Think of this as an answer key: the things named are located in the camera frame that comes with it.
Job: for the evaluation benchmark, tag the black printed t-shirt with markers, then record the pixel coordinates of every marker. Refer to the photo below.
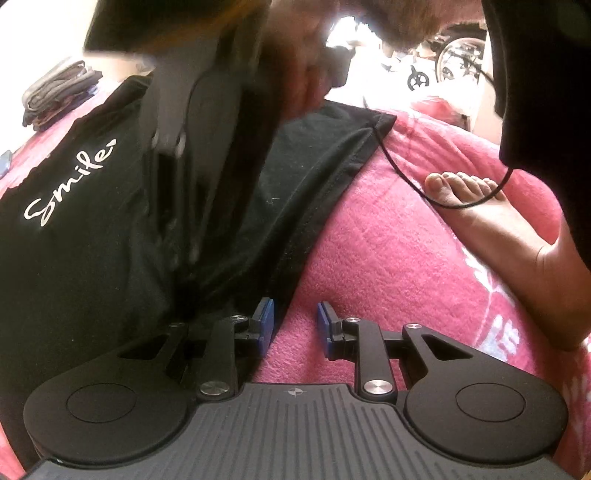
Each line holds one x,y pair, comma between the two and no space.
92,258

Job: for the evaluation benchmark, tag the person's right hand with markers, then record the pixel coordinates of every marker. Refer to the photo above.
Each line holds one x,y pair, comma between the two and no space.
304,60

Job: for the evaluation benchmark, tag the stack of folded clothes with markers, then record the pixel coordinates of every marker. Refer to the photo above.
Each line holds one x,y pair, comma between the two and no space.
81,90

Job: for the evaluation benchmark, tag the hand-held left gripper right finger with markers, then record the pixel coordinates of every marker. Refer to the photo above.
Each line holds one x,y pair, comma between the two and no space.
323,327

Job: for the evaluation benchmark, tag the patterned folded garment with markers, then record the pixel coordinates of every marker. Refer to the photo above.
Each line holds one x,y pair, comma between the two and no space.
51,119

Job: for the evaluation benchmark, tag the blue folded cloth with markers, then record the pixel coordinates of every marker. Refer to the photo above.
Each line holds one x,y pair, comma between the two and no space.
4,164

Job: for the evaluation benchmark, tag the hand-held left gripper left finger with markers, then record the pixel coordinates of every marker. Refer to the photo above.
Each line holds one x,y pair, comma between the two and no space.
265,323

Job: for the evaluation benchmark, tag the wheelchair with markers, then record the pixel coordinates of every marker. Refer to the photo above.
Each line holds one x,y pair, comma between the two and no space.
461,60

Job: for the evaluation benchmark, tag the pink floral blanket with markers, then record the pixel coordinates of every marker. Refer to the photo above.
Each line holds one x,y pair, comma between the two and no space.
392,258

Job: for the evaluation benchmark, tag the person's black garment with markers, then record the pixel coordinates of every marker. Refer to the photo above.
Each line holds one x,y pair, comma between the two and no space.
545,92

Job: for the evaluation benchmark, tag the person's bare foot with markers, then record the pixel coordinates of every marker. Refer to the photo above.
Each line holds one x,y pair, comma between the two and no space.
489,221

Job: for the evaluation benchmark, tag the person's right forearm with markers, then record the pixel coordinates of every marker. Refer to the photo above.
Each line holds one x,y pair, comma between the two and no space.
401,18

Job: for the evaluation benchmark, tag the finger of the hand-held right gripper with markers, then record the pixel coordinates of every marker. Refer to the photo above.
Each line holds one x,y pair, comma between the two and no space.
184,207

